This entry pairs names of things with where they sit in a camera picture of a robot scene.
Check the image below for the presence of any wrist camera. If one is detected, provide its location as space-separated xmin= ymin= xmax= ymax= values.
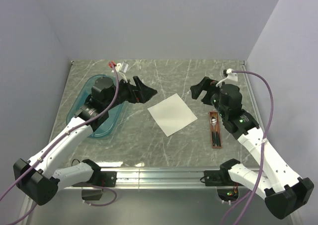
xmin=216 ymin=69 xmax=238 ymax=87
xmin=116 ymin=62 xmax=129 ymax=82

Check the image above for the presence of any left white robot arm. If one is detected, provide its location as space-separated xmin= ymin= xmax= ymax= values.
xmin=13 ymin=76 xmax=157 ymax=206

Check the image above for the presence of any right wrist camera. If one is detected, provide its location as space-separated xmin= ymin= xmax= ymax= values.
xmin=216 ymin=69 xmax=238 ymax=87

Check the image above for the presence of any gold knife green handle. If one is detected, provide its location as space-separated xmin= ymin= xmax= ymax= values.
xmin=214 ymin=117 xmax=221 ymax=147

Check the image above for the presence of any white paper napkin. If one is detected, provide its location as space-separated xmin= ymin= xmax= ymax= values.
xmin=148 ymin=93 xmax=197 ymax=137

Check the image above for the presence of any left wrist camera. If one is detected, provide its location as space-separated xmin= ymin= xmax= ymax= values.
xmin=116 ymin=62 xmax=129 ymax=82

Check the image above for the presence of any silver spoon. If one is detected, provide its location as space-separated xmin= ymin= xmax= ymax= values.
xmin=211 ymin=117 xmax=218 ymax=146

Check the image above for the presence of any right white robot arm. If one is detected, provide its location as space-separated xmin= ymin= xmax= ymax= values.
xmin=190 ymin=77 xmax=314 ymax=219

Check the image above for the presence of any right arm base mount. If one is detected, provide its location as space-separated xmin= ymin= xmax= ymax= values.
xmin=200 ymin=158 xmax=240 ymax=187

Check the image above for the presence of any aluminium front rail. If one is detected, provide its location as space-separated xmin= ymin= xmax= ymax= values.
xmin=59 ymin=167 xmax=264 ymax=190

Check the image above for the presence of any teal transparent plastic bin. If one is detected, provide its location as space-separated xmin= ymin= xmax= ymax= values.
xmin=66 ymin=74 xmax=126 ymax=139

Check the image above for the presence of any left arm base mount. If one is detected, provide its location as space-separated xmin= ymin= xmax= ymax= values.
xmin=82 ymin=159 xmax=117 ymax=187

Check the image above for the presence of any brown utensil tray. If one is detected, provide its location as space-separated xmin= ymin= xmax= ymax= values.
xmin=209 ymin=111 xmax=222 ymax=149

